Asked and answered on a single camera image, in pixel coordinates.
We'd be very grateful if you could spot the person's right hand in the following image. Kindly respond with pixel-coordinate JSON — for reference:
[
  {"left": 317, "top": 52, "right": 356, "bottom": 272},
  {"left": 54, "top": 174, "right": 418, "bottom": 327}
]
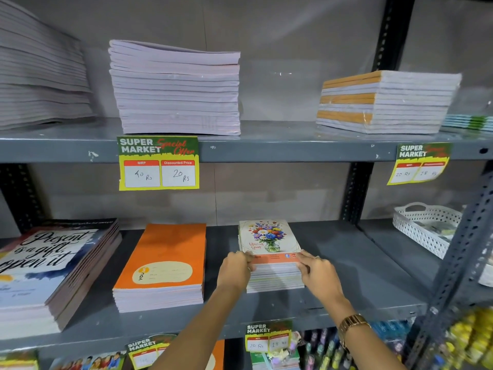
[{"left": 296, "top": 250, "right": 346, "bottom": 306}]

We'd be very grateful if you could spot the person's left hand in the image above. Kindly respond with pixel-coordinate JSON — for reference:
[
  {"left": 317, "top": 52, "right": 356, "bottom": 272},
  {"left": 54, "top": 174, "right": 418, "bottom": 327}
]
[{"left": 216, "top": 250, "right": 256, "bottom": 294}]

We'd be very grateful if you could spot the stack of floral cover notebooks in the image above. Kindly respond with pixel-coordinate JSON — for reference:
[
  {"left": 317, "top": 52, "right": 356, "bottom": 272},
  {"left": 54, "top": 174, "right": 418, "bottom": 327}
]
[{"left": 238, "top": 219, "right": 305, "bottom": 294}]

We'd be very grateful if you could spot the person's left forearm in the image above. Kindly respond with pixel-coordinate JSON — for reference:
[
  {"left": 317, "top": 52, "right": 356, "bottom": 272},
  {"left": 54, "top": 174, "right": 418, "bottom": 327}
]
[{"left": 148, "top": 286, "right": 242, "bottom": 370}]

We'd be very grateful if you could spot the person's right forearm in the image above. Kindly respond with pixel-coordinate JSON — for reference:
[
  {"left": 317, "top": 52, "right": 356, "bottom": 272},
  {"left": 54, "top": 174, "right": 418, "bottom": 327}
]
[{"left": 325, "top": 294, "right": 410, "bottom": 370}]

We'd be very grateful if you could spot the grey metal shelf board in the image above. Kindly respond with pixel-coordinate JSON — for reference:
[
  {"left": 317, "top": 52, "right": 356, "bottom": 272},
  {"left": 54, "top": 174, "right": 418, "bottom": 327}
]
[
  {"left": 0, "top": 220, "right": 429, "bottom": 353},
  {"left": 0, "top": 118, "right": 493, "bottom": 164},
  {"left": 357, "top": 219, "right": 493, "bottom": 301}
]

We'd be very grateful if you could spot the gold wristwatch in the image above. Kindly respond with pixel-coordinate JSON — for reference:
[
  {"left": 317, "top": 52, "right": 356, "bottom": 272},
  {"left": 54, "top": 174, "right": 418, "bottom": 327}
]
[{"left": 338, "top": 314, "right": 372, "bottom": 352}]

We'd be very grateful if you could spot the stack of orange cover notebooks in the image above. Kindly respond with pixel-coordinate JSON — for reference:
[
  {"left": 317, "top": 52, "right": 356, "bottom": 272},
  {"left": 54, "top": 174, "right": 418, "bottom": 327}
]
[{"left": 112, "top": 223, "right": 207, "bottom": 313}]

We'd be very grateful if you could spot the row of colourful pens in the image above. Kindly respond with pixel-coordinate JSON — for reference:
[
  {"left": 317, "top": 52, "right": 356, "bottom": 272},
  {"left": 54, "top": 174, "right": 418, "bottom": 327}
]
[{"left": 297, "top": 319, "right": 413, "bottom": 370}]

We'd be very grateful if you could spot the orange notebook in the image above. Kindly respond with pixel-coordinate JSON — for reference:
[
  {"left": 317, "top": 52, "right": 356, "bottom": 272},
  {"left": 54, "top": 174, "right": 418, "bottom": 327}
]
[{"left": 206, "top": 340, "right": 225, "bottom": 370}]

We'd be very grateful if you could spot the white perforated plastic basket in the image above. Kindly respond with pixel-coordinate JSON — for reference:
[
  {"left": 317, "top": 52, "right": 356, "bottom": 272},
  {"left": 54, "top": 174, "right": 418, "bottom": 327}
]
[{"left": 392, "top": 202, "right": 467, "bottom": 261}]

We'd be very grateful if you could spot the large green yellow price tag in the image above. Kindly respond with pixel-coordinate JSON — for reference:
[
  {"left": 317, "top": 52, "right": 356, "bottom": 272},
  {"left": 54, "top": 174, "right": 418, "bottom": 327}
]
[{"left": 117, "top": 136, "right": 200, "bottom": 191}]

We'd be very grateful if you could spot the stack of orange spine notebooks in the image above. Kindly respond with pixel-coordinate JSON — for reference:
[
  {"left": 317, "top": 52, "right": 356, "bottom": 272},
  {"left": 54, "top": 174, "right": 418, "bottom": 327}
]
[{"left": 315, "top": 70, "right": 463, "bottom": 135}]

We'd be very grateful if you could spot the stack of white notebooks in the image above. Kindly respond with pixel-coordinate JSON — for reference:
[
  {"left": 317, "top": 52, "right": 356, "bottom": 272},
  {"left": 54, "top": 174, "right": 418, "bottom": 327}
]
[{"left": 108, "top": 39, "right": 242, "bottom": 136}]

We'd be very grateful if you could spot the pile of yellow packets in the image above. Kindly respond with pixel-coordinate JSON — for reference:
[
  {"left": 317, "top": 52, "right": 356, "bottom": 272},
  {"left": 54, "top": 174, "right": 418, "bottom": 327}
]
[{"left": 441, "top": 307, "right": 493, "bottom": 370}]

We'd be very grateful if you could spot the children print notebook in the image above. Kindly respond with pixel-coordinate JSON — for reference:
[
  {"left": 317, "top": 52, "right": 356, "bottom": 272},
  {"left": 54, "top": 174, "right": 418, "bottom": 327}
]
[{"left": 49, "top": 351, "right": 128, "bottom": 370}]

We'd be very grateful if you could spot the stack of quote cover notebooks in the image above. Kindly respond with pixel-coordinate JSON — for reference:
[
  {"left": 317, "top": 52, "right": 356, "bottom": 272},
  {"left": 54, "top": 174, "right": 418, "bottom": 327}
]
[{"left": 0, "top": 218, "right": 122, "bottom": 340}]

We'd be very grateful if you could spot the stack of green blue notebooks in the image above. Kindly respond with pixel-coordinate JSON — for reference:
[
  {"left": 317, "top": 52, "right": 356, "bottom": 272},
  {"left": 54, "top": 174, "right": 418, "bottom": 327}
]
[{"left": 441, "top": 113, "right": 493, "bottom": 132}]

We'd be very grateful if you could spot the black slotted shelf upright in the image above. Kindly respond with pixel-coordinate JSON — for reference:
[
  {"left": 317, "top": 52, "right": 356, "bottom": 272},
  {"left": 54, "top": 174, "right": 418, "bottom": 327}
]
[
  {"left": 340, "top": 0, "right": 417, "bottom": 225},
  {"left": 0, "top": 163, "right": 46, "bottom": 232}
]

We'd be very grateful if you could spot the colourful cover notebook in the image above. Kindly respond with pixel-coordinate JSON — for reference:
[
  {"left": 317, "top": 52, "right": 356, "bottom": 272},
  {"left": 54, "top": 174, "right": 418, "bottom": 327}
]
[{"left": 0, "top": 350, "right": 40, "bottom": 370}]

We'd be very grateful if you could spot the stack of grey notebooks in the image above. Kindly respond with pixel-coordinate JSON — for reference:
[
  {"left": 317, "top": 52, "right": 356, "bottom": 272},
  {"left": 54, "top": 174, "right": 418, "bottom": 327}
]
[{"left": 0, "top": 0, "right": 96, "bottom": 131}]

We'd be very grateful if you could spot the grey slotted angle post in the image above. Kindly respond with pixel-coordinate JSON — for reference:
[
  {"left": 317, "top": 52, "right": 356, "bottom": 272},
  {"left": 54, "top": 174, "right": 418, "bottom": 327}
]
[{"left": 402, "top": 180, "right": 493, "bottom": 370}]

